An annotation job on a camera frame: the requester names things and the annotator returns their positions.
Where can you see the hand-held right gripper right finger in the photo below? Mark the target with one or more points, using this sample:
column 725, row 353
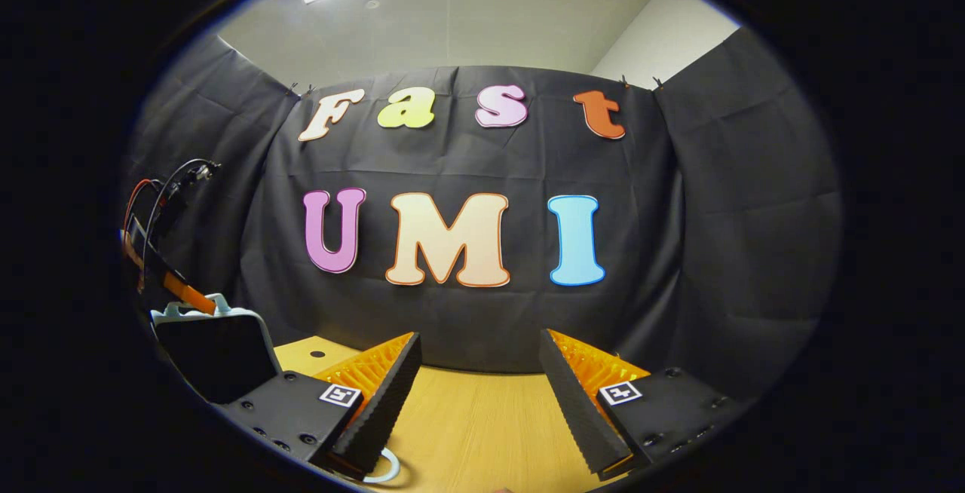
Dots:
column 577, row 410

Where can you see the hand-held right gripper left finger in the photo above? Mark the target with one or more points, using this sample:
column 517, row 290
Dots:
column 384, row 410

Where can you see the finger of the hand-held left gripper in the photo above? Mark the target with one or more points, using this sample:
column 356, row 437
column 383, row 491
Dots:
column 151, row 267

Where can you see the light blue suitcase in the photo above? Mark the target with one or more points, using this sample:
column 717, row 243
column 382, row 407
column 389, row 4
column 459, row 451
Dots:
column 211, row 350

